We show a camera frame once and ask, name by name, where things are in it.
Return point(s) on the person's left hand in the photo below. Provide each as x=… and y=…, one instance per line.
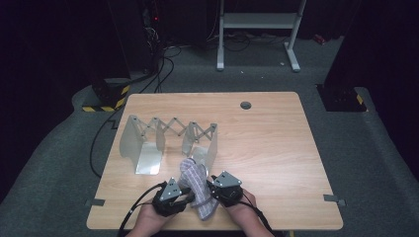
x=150, y=219

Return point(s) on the person's right hand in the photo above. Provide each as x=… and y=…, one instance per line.
x=242, y=210

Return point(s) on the dark equipment rack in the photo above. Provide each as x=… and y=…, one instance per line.
x=153, y=33

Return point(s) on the small red floor object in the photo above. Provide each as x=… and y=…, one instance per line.
x=319, y=39

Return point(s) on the white metal stand frame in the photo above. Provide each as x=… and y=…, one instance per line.
x=260, y=19

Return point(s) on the white expandable metal bookend rack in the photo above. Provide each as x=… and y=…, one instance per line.
x=145, y=158

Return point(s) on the black hazard-striped stand base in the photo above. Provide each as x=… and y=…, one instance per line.
x=342, y=98
x=108, y=95

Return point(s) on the purple striped towel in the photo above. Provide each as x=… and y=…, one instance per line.
x=197, y=184

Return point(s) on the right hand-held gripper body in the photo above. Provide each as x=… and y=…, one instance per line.
x=229, y=192

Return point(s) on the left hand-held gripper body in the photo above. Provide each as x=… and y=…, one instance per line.
x=169, y=199

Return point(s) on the grey tape strip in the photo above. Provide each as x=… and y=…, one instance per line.
x=334, y=199
x=95, y=202

